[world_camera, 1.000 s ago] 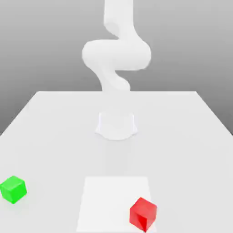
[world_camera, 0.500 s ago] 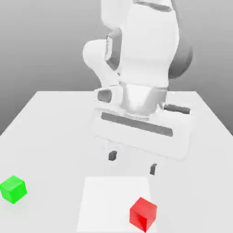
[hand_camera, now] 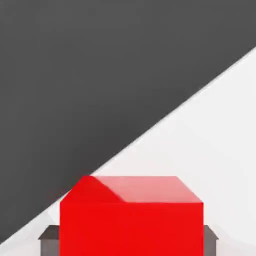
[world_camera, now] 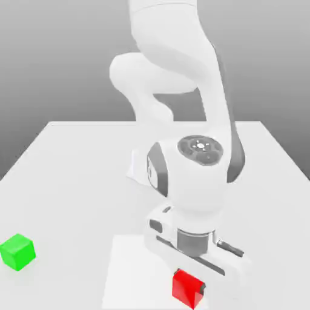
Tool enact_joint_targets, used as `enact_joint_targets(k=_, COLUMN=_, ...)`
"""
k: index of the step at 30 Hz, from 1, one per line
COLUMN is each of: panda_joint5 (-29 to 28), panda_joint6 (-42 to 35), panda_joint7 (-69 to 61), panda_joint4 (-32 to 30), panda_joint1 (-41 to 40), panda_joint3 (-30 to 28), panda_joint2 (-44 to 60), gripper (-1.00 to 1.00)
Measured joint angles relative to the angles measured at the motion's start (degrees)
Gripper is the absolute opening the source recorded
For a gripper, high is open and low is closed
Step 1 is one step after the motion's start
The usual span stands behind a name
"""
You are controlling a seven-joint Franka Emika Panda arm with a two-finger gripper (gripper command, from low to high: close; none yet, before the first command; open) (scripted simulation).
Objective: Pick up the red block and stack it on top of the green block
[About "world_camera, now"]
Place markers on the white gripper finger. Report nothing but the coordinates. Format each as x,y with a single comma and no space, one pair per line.
202,287

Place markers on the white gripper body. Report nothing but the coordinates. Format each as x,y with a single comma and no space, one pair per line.
167,251

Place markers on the small red cube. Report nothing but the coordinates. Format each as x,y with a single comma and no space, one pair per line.
184,288

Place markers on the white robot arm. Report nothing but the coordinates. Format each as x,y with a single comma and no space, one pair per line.
193,184

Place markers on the small green cube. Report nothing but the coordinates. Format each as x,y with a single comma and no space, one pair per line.
17,251

